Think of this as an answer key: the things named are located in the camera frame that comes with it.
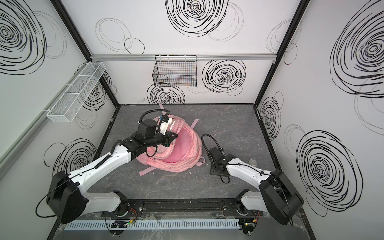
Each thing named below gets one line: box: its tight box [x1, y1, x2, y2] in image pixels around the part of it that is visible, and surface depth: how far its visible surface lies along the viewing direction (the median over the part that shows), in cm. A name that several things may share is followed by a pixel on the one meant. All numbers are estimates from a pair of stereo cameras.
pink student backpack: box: [136, 104, 206, 177], surface depth 86 cm
